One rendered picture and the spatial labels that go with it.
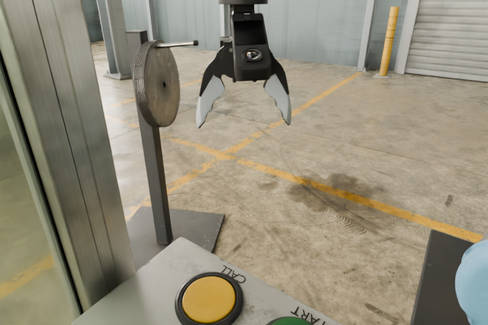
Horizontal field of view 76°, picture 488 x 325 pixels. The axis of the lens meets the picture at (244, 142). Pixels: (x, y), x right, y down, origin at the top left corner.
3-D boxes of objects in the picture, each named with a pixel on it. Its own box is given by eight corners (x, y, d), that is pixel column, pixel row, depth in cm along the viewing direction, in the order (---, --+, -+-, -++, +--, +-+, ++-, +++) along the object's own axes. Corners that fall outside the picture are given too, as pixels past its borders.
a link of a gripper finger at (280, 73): (295, 86, 50) (263, 40, 46) (297, 88, 48) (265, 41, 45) (270, 104, 51) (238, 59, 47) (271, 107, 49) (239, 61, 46)
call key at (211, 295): (173, 321, 24) (170, 302, 23) (207, 284, 27) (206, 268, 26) (213, 352, 22) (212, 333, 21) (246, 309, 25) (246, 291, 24)
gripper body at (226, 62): (263, 71, 54) (264, -6, 49) (270, 83, 47) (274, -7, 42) (218, 72, 54) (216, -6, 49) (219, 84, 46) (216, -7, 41)
